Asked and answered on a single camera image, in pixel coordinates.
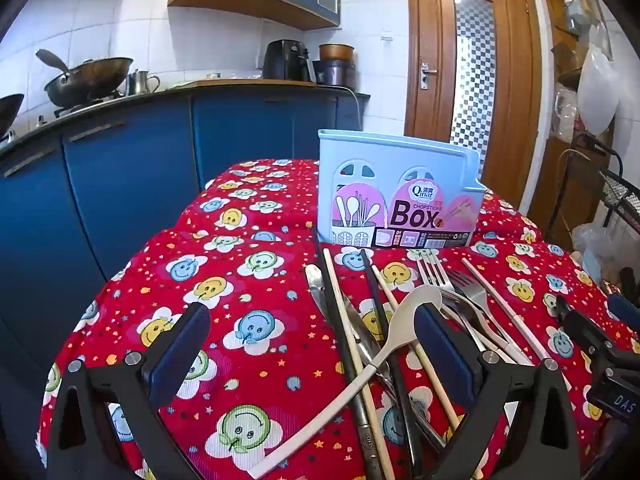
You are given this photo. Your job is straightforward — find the white plastic bag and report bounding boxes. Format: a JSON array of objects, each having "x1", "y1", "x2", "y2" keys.
[{"x1": 577, "y1": 45, "x2": 621, "y2": 133}]

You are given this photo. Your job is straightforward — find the wooden shelf unit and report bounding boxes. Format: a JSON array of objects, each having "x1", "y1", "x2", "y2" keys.
[{"x1": 530, "y1": 0, "x2": 621, "y2": 251}]

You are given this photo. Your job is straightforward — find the black frying pan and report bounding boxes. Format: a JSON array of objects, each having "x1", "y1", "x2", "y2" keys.
[{"x1": 0, "y1": 93, "x2": 25, "y2": 137}]

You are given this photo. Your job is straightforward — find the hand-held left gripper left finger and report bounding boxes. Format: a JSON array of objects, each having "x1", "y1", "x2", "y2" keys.
[{"x1": 45, "y1": 302, "x2": 212, "y2": 480}]

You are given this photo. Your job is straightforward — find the steel pitcher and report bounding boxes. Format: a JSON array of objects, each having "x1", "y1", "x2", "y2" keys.
[{"x1": 126, "y1": 70, "x2": 161, "y2": 96}]

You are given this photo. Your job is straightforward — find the clear plastic bags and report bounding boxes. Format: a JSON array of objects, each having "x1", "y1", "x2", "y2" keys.
[{"x1": 571, "y1": 222, "x2": 617, "y2": 286}]

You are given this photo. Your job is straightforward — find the copper pot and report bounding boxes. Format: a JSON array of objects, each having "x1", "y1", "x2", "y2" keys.
[{"x1": 319, "y1": 43, "x2": 355, "y2": 62}]

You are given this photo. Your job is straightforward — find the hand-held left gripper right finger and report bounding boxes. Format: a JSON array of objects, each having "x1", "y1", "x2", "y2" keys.
[{"x1": 414, "y1": 304, "x2": 596, "y2": 480}]

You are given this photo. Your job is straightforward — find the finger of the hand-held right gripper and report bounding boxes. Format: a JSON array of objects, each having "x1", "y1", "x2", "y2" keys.
[
  {"x1": 607, "y1": 294, "x2": 640, "y2": 322},
  {"x1": 556, "y1": 295, "x2": 640, "y2": 366}
]

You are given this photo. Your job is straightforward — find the black air fryer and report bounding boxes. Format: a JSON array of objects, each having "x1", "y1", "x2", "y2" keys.
[{"x1": 262, "y1": 40, "x2": 312, "y2": 81}]

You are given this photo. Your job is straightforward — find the black wire rack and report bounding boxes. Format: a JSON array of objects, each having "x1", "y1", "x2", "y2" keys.
[{"x1": 557, "y1": 132, "x2": 640, "y2": 271}]

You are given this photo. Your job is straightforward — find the white power cable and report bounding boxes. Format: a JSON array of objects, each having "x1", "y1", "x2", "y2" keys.
[{"x1": 320, "y1": 85, "x2": 366, "y2": 131}]

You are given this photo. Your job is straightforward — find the dark steel wok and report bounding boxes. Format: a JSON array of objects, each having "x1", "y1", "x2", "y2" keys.
[{"x1": 44, "y1": 57, "x2": 135, "y2": 107}]

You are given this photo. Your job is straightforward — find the light blue utensil box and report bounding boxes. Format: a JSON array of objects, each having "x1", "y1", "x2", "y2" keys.
[{"x1": 317, "y1": 129, "x2": 487, "y2": 251}]

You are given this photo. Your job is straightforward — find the red floral tablecloth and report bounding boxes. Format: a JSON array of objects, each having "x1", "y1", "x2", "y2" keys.
[{"x1": 37, "y1": 158, "x2": 640, "y2": 480}]

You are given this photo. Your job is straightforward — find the silver table knife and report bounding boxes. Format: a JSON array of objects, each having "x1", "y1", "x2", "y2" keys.
[{"x1": 305, "y1": 264, "x2": 388, "y2": 480}]

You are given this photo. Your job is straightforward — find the all silver fork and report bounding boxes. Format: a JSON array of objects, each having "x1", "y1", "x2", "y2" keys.
[{"x1": 447, "y1": 269, "x2": 531, "y2": 366}]

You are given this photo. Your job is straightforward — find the gas stove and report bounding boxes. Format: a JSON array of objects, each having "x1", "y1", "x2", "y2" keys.
[{"x1": 52, "y1": 92, "x2": 126, "y2": 118}]

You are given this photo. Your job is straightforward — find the wooden door with glass panel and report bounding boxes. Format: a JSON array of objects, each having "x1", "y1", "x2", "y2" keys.
[{"x1": 404, "y1": 0, "x2": 543, "y2": 211}]

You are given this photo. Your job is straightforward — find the white handled silver fork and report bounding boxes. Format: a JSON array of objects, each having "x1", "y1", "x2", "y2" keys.
[{"x1": 416, "y1": 255, "x2": 516, "y2": 361}]

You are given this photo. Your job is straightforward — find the blue kitchen base cabinets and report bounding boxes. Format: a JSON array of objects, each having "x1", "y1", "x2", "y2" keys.
[{"x1": 0, "y1": 79, "x2": 371, "y2": 411}]

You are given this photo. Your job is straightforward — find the white handled spoon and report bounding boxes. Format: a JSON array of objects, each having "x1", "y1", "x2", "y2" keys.
[{"x1": 248, "y1": 285, "x2": 444, "y2": 479}]

